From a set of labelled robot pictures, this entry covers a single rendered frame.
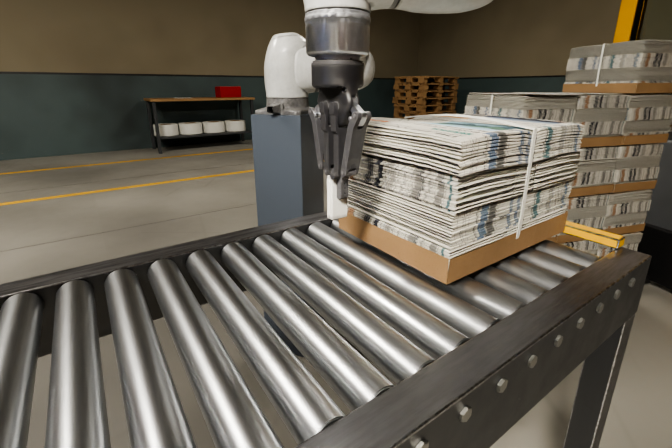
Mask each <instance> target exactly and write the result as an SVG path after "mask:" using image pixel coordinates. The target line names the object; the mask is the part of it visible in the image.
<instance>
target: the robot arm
mask: <svg viewBox="0 0 672 448"><path fill-rule="evenodd" d="M492 1H493V0H303V2H304V7H305V30H306V39H305V38H304V37H303V36H301V35H299V34H297V33H280V34H276V35H274V36H273V37H272V39H271V41H270V43H269V45H268V48H267V52H266V57H265V62H264V79H265V88H266V97H267V100H266V107H265V108H261V109H258V110H255V114H270V115H304V114H309V115H310V118H311V121H312V126H313V133H314V141H315V148H316V155H317V162H318V168H319V169H323V170H324V173H325V175H327V218H329V219H331V220H336V219H340V218H344V217H347V198H348V180H349V177H350V176H353V175H357V174H358V172H359V167H360V161H361V156H362V150H363V144H364V139H365V133H366V128H367V126H368V124H369V122H370V119H371V117H372V115H371V112H370V111H363V109H362V108H361V107H360V106H359V104H360V100H359V96H358V90H360V89H363V88H365V87H366V86H368V85H369V84H370V83H371V82H372V80H373V78H374V74H375V61H374V58H373V56H372V54H371V53H370V52H369V44H370V23H371V17H370V12H371V11H373V10H379V9H397V10H404V11H408V12H413V13H424V14H453V13H462V12H468V11H472V10H475V9H478V8H481V7H483V6H485V5H487V4H489V3H491V2H492ZM313 92H319V95H318V99H317V102H318V104H317V105H316V107H315V108H313V107H310V106H309V100H308V93H313ZM344 126H345V127H344Z"/></svg>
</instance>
